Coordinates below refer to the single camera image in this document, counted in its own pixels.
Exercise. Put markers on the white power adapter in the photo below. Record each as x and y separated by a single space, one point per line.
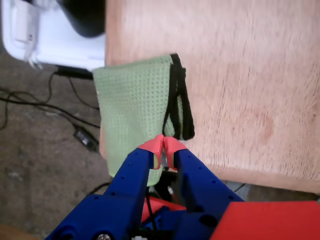
23 25

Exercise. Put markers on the white plastic box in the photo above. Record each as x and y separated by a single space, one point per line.
62 47

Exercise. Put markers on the green waffle cloth black trim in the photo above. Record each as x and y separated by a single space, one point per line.
130 100

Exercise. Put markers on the black power brick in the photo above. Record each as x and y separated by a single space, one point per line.
85 137

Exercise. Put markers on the black metal bar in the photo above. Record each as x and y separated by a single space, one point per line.
75 72

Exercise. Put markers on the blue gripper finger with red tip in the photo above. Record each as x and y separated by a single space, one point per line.
125 190
202 185

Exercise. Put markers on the red camera mount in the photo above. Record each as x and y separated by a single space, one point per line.
270 222

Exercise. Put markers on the black round object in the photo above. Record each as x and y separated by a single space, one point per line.
85 17

